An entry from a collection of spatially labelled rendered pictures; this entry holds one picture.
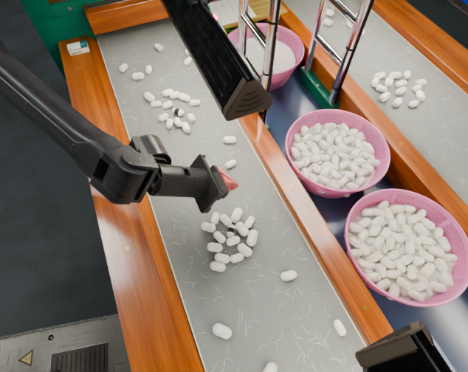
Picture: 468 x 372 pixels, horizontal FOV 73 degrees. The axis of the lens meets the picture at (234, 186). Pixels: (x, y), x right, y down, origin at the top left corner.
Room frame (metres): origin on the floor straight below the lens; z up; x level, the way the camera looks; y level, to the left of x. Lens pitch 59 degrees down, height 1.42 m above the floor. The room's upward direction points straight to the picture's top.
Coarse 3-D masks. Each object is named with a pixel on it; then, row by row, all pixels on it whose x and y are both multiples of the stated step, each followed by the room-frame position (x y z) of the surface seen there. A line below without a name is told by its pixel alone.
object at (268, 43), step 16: (192, 0) 0.55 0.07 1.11; (208, 0) 0.56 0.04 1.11; (240, 0) 0.76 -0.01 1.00; (272, 0) 0.62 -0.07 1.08; (240, 16) 0.76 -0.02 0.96; (272, 16) 0.62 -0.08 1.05; (240, 32) 0.76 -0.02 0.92; (256, 32) 0.68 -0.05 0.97; (272, 32) 0.62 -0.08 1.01; (240, 48) 0.76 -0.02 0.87; (272, 48) 0.61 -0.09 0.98; (272, 64) 0.62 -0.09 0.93
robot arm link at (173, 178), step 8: (160, 160) 0.33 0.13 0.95; (160, 168) 0.29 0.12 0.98; (168, 168) 0.30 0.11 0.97; (176, 168) 0.31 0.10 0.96; (160, 176) 0.28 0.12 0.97; (168, 176) 0.28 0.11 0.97; (176, 176) 0.29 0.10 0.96; (184, 176) 0.30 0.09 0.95; (152, 184) 0.27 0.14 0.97; (160, 184) 0.27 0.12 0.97; (168, 184) 0.27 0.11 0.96; (176, 184) 0.28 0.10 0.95; (184, 184) 0.28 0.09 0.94; (152, 192) 0.26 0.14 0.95; (160, 192) 0.26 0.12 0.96; (168, 192) 0.27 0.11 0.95; (176, 192) 0.27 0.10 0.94
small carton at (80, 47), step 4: (68, 44) 0.90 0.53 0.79; (72, 44) 0.90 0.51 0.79; (76, 44) 0.90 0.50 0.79; (80, 44) 0.90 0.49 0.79; (84, 44) 0.90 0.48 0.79; (68, 48) 0.88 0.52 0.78; (72, 48) 0.88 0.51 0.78; (76, 48) 0.88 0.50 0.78; (80, 48) 0.88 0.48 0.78; (84, 48) 0.89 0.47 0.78; (88, 48) 0.89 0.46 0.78; (72, 52) 0.87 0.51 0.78; (76, 52) 0.87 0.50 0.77; (80, 52) 0.88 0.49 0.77; (84, 52) 0.88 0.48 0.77
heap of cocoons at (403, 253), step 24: (360, 216) 0.32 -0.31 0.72; (384, 216) 0.32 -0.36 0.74; (408, 216) 0.32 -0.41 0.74; (360, 240) 0.26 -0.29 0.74; (384, 240) 0.26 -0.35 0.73; (408, 240) 0.26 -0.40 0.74; (432, 240) 0.26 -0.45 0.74; (360, 264) 0.20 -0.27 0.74; (384, 264) 0.20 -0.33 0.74; (408, 264) 0.21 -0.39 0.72; (432, 264) 0.20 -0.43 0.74; (384, 288) 0.15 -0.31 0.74; (408, 288) 0.15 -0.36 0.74; (432, 288) 0.15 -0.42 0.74
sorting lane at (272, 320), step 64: (128, 64) 0.86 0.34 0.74; (192, 64) 0.86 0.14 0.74; (128, 128) 0.59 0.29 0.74; (192, 128) 0.59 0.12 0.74; (256, 192) 0.38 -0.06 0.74; (192, 256) 0.22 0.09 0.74; (256, 256) 0.22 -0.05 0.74; (192, 320) 0.09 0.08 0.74; (256, 320) 0.09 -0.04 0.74; (320, 320) 0.09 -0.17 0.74
